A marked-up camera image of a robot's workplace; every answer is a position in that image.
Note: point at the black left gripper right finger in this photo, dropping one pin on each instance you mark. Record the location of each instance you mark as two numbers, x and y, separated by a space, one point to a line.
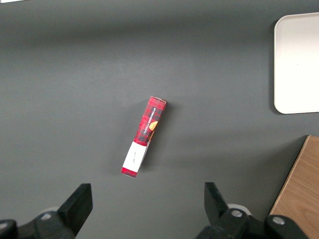
219 211

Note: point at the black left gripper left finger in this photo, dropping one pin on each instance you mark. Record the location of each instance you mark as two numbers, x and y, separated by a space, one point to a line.
72 211

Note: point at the wooden drawer cabinet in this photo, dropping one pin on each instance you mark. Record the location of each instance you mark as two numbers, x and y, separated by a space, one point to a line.
299 189

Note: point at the red plaid snack box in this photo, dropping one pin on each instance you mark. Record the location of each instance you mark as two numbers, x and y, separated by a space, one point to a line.
145 129

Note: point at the beige plastic tray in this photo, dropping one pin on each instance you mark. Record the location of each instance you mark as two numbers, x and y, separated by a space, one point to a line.
297 64

